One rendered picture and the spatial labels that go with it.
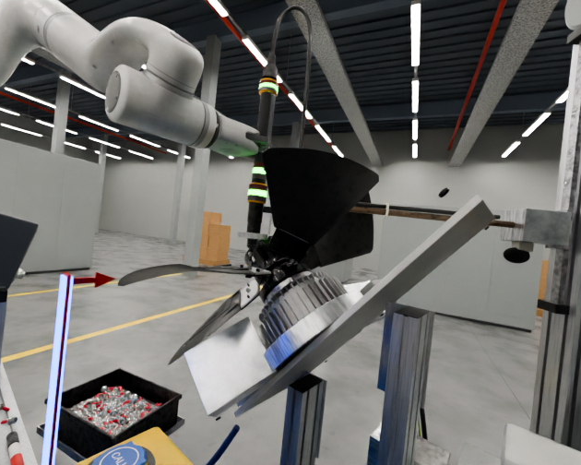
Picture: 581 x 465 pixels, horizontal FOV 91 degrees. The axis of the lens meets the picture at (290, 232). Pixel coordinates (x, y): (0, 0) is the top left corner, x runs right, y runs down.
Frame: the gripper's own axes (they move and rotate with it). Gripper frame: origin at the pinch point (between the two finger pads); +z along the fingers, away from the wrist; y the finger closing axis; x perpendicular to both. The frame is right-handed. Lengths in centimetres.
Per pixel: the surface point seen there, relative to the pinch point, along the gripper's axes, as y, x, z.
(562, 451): 57, -50, 20
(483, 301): 8, -112, 567
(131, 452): 25, -38, -35
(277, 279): 6.1, -29.5, 2.8
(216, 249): -652, -103, 478
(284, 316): 12.2, -36.0, -0.7
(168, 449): 25, -39, -32
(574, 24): 54, 36, 43
